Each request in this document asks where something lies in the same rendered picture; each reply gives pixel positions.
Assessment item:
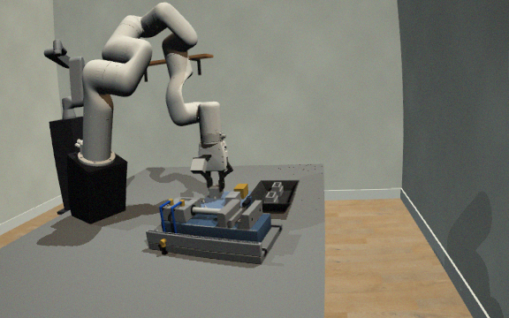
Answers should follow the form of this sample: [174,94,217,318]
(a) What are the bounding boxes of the yellow rectangular block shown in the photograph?
[234,184,248,199]

